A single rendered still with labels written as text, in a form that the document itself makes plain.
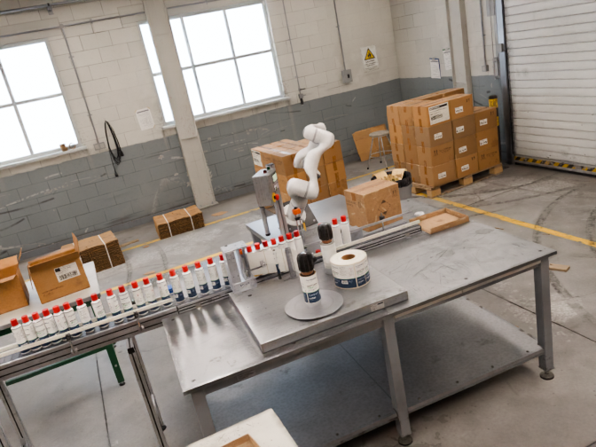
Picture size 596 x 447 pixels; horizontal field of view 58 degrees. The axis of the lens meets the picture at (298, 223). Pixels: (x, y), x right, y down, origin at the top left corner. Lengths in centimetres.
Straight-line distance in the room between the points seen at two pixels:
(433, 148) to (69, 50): 503
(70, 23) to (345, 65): 426
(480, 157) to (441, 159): 64
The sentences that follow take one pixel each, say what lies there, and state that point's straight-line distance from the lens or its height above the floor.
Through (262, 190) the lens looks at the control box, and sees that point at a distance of 321.
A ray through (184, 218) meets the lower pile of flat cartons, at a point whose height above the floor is 19.
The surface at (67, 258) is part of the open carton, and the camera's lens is 415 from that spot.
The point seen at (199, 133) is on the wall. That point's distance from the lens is 858.
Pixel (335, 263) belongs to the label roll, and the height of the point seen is 102.
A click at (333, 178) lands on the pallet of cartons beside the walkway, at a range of 692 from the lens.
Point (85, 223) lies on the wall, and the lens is 854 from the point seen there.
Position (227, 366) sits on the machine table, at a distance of 261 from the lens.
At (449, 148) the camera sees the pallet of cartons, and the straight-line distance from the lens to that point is 700.
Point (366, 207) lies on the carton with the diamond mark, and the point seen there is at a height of 103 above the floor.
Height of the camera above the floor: 218
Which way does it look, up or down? 18 degrees down
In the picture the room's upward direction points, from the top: 12 degrees counter-clockwise
